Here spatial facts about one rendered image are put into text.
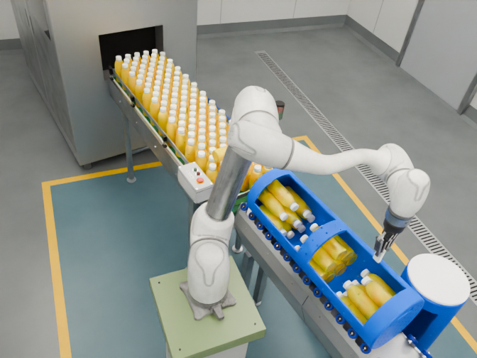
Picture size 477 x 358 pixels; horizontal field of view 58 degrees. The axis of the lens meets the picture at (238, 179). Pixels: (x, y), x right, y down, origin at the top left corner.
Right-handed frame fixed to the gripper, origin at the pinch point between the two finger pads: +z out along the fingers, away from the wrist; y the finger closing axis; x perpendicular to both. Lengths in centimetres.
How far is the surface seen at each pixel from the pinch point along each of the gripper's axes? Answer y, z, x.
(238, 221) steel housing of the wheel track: -14, 46, 72
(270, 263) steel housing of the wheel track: -14, 47, 41
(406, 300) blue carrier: 0.1, 8.2, -17.4
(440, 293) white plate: 32.7, 28.3, -17.8
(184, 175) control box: -34, 22, 95
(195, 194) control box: -34, 25, 83
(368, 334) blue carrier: -14.2, 21.2, -17.0
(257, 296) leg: 4, 121, 63
